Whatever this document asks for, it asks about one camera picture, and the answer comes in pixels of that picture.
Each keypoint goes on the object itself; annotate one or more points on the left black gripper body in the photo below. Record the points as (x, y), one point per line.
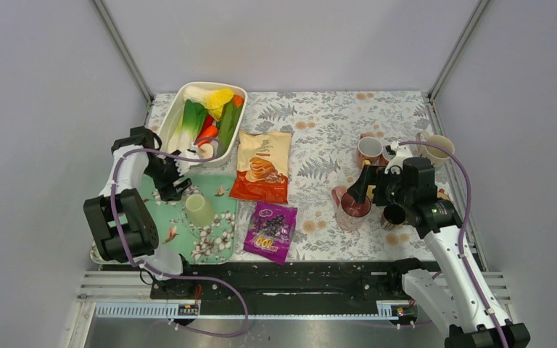
(164, 173)

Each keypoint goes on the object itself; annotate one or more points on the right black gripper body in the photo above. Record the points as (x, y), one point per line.
(390, 189)

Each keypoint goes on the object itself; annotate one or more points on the pink ribbed mug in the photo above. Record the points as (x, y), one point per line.
(350, 215)

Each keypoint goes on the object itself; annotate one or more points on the cream beige mug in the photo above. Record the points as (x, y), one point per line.
(436, 149)

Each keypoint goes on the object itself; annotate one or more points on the small brown cup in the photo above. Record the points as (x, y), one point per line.
(393, 216)

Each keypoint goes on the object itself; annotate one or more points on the light green mug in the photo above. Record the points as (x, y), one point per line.
(199, 210)

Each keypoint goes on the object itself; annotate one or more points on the salmon pink mug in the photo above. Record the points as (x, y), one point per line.
(369, 150)

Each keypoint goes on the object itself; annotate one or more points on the yellow mug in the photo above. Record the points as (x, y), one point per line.
(369, 189)

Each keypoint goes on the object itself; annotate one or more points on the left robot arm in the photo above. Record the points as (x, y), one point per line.
(122, 227)

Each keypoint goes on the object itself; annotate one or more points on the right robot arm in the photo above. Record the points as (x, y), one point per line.
(466, 313)

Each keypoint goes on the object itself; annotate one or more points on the floral tablecloth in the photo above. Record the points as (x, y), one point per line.
(325, 128)

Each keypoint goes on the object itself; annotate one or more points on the toy mushroom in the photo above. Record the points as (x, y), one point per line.
(205, 151)

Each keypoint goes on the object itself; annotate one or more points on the green floral tray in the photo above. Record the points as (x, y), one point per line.
(211, 245)

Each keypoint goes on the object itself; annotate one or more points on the toy orange carrot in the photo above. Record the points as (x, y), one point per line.
(207, 135)

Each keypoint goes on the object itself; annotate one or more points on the white vegetable tub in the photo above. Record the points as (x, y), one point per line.
(175, 112)

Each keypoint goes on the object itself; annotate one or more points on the toy red pepper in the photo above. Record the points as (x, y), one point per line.
(209, 120)

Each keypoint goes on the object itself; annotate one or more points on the toy bok choy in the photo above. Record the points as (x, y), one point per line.
(188, 127)

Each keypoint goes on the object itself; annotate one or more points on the toy green cucumber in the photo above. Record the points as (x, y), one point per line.
(229, 120)

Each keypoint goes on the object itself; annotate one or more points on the cassava chips bag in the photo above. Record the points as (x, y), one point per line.
(262, 167)

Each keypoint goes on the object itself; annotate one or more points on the toy napa cabbage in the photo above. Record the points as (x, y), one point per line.
(212, 100)

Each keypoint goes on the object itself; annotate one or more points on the purple candy bag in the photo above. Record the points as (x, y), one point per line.
(270, 231)

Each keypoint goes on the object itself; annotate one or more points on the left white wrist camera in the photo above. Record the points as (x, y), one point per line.
(186, 160)

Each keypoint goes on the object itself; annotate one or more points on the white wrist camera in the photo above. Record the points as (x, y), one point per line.
(186, 160)
(395, 154)

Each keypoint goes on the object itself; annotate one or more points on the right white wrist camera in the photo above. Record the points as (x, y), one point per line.
(395, 154)

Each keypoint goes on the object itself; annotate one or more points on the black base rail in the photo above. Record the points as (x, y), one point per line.
(253, 280)

